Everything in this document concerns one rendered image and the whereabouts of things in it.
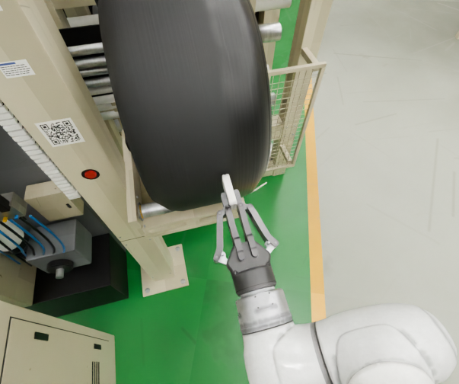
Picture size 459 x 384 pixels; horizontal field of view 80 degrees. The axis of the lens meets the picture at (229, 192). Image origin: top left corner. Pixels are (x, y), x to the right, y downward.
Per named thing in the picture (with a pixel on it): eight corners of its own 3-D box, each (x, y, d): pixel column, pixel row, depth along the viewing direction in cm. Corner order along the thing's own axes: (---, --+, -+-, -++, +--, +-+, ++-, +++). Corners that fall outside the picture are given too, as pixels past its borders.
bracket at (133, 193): (136, 236, 89) (127, 222, 81) (129, 147, 110) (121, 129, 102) (147, 234, 89) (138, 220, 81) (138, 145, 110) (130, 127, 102)
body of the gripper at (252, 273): (284, 283, 46) (267, 232, 50) (235, 296, 45) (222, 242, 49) (275, 288, 53) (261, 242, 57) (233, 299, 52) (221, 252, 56)
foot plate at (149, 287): (143, 297, 160) (142, 296, 158) (139, 254, 174) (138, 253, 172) (189, 285, 164) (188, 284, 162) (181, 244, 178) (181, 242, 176)
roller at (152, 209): (141, 220, 90) (138, 216, 85) (139, 208, 91) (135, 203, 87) (244, 197, 94) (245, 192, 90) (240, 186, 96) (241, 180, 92)
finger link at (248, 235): (251, 257, 50) (259, 255, 50) (237, 201, 54) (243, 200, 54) (249, 261, 53) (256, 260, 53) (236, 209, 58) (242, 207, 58)
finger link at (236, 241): (245, 262, 53) (238, 264, 53) (229, 210, 58) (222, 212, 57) (247, 258, 50) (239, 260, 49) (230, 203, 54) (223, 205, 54)
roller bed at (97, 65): (92, 125, 110) (52, 52, 85) (92, 101, 118) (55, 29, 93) (141, 116, 112) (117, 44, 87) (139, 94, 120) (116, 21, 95)
